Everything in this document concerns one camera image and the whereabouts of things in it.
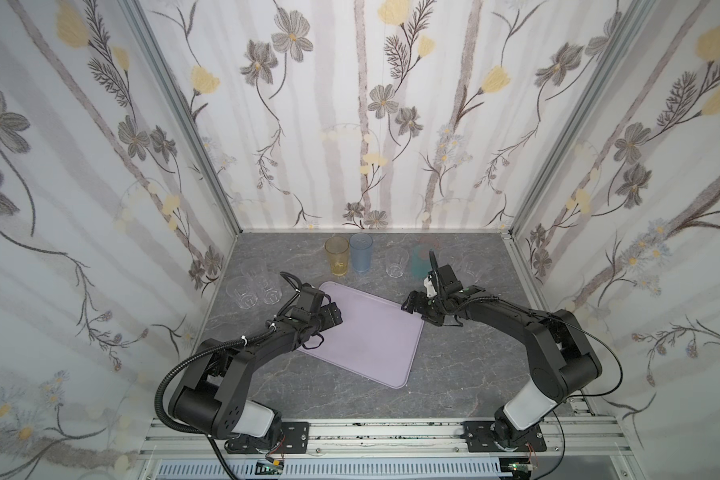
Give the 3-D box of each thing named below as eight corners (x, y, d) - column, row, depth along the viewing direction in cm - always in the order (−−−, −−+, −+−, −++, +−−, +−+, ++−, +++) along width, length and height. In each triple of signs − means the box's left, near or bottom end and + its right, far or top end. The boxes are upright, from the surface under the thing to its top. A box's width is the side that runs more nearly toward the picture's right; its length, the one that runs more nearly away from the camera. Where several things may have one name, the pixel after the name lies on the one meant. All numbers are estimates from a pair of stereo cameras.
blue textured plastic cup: (348, 272, 110) (347, 249, 99) (352, 256, 115) (351, 232, 104) (368, 275, 109) (369, 251, 99) (371, 258, 114) (372, 234, 104)
